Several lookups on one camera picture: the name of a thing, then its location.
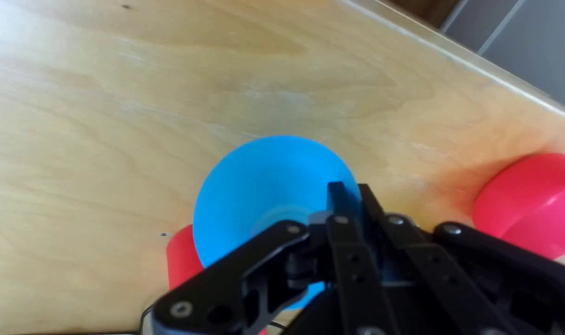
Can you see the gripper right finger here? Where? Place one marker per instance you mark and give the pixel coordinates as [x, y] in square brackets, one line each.
[449, 279]

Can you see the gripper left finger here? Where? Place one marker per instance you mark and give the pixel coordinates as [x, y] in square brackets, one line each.
[245, 274]

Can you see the red plastic cup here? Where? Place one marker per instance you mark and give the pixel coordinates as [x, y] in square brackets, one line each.
[182, 260]

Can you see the pink plastic cup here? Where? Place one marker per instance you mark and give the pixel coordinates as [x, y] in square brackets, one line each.
[533, 200]

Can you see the blue plastic cup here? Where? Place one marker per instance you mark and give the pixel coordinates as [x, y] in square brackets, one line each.
[259, 186]

